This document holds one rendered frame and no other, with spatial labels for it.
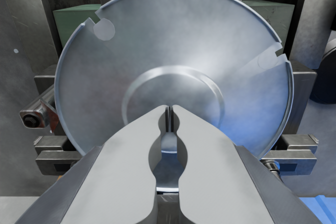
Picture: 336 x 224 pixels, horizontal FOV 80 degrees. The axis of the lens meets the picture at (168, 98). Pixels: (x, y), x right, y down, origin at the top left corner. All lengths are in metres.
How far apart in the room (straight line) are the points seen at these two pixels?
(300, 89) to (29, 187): 1.89
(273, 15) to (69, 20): 0.34
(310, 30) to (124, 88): 0.32
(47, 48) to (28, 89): 0.95
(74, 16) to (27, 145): 1.34
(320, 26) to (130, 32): 0.32
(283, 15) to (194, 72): 0.21
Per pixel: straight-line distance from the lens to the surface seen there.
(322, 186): 1.95
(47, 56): 0.44
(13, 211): 2.05
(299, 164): 0.41
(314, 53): 0.45
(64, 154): 0.40
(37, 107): 0.30
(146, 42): 0.22
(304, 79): 0.38
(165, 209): 0.18
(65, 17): 0.40
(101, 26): 0.23
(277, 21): 0.40
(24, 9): 0.43
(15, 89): 1.42
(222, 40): 0.23
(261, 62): 0.25
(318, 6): 0.43
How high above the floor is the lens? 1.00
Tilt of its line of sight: 61 degrees down
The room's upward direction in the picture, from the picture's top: 178 degrees counter-clockwise
